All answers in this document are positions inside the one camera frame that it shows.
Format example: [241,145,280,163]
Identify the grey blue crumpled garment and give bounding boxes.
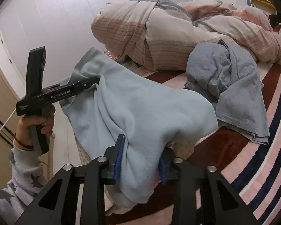
[185,40,270,145]

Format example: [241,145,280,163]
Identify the striped pink navy blanket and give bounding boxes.
[106,61,281,224]

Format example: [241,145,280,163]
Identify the person's left hand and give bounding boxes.
[13,105,56,151]

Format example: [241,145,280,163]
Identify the yellow cabinet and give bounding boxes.
[250,0,277,15]

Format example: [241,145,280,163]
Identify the pink striped duvet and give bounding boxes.
[91,0,281,71]

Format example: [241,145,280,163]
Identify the grey star-pattern sleeve forearm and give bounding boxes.
[0,146,47,224]

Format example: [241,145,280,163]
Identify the white cable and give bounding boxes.
[0,108,17,143]

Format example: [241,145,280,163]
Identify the light blue fleece pants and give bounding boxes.
[59,46,219,208]

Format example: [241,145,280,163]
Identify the white door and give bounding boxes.
[0,33,25,99]

